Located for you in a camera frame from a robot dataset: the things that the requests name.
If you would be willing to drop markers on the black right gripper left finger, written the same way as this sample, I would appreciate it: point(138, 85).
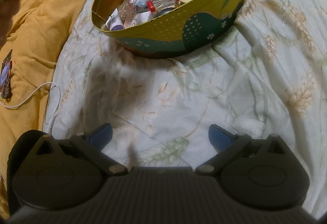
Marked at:
point(91, 146)

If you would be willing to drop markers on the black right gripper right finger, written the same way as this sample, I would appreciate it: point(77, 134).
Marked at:
point(229, 146)

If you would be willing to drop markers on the pink white tissue pack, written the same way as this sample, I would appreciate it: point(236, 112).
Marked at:
point(137, 19)

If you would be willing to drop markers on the white purple small tube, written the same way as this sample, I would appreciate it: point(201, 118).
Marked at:
point(114, 22)

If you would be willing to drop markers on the small red white item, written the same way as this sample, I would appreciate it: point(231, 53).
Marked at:
point(150, 6)

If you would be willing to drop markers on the yellow quilted blanket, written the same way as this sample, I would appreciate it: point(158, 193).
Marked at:
point(39, 31)

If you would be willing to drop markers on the clear crinkled plastic bag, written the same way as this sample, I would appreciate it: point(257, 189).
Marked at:
point(131, 7)

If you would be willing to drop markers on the floral light green bedspread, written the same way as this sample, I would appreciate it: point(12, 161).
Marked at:
point(266, 75)

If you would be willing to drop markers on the round gold green tin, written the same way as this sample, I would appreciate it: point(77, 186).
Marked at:
point(164, 28)

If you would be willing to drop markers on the phone with patterned case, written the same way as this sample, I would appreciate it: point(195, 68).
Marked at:
point(6, 75)

